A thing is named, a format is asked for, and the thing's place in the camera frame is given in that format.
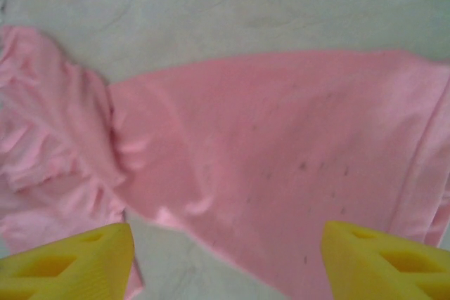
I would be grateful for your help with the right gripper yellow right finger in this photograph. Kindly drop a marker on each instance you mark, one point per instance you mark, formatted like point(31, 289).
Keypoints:
point(386, 265)

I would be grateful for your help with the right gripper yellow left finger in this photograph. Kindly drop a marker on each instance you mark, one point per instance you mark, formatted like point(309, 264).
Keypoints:
point(67, 265)

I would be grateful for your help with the pink t-shirt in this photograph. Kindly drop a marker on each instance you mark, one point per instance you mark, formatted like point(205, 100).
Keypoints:
point(267, 138)

